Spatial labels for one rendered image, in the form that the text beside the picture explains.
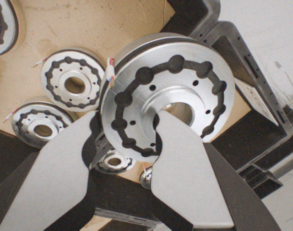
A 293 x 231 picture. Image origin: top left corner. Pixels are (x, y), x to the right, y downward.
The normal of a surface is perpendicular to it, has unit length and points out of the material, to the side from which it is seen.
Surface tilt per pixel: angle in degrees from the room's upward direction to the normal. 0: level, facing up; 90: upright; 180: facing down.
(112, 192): 90
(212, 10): 0
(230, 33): 0
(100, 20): 0
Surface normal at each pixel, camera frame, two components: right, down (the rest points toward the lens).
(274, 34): 0.18, 0.55
